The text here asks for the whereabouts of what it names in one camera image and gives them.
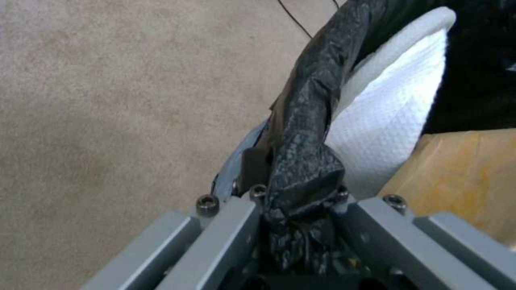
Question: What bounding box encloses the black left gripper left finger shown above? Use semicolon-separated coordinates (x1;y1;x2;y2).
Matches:
80;147;272;290

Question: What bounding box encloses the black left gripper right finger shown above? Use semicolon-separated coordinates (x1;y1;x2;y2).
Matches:
333;184;516;290

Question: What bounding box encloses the black plastic garbage bag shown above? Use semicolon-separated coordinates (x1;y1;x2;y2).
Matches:
257;0;516;272

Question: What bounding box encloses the white paper towel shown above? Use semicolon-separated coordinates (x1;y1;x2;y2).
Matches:
324;6;457;201

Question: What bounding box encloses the thin black cable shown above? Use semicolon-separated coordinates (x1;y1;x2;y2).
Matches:
277;0;340;39

